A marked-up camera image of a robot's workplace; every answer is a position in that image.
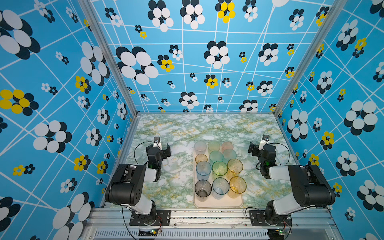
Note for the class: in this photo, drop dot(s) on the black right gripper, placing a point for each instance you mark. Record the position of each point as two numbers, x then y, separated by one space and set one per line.
256 149

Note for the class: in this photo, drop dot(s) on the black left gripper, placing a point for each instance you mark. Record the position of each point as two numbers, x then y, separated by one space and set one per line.
165 153

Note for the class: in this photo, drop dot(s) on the yellow clear tall glass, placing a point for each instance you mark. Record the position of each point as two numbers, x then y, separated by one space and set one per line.
235 167

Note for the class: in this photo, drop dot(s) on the teal textured cup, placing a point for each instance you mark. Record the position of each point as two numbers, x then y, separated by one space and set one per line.
229 154
216 156

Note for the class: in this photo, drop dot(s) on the yellow clear glass column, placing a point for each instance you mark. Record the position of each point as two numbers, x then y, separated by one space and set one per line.
237 187

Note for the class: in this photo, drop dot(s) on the pink textured cup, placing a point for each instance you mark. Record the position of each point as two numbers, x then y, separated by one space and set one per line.
227 146

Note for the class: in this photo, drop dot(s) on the amber short glass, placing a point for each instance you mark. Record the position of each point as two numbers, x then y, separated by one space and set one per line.
201 158

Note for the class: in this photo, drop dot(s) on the clear frosted textured cup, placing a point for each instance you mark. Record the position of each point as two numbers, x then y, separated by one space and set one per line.
200 147

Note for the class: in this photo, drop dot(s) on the green clear glass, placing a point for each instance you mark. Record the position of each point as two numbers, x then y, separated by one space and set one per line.
219 169

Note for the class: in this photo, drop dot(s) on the blue clear glass front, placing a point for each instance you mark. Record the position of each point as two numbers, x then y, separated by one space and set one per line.
203 170

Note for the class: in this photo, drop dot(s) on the light green textured cup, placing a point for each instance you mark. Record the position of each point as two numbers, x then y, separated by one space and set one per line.
214 146

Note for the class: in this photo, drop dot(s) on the blue clear tall glass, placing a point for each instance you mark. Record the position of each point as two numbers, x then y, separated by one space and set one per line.
220 188

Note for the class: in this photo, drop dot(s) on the grey smoky glass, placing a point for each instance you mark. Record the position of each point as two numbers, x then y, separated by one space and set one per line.
203 189

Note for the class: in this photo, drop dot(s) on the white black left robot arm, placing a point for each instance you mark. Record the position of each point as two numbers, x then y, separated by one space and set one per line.
126 186

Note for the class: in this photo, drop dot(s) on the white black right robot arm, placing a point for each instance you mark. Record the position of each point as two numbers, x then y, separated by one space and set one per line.
308 184

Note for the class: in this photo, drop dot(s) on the beige rectangular tray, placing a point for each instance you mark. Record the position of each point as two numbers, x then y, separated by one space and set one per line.
210 201

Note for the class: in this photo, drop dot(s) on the small green circuit board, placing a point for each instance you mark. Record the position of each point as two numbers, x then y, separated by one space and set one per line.
149 233

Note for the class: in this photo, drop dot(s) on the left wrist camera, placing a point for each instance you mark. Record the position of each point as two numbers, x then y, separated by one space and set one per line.
157 142

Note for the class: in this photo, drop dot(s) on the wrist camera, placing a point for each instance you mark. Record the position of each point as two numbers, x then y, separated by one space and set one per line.
157 142
265 139

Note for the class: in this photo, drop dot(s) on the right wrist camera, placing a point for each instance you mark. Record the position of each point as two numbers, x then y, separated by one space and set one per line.
265 139

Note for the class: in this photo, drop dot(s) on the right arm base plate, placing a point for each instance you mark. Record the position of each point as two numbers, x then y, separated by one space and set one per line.
261 219

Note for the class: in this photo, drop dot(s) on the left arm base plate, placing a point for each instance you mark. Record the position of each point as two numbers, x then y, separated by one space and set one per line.
154 219

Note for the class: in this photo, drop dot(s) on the aluminium front frame rail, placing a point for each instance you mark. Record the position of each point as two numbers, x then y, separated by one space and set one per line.
212 224

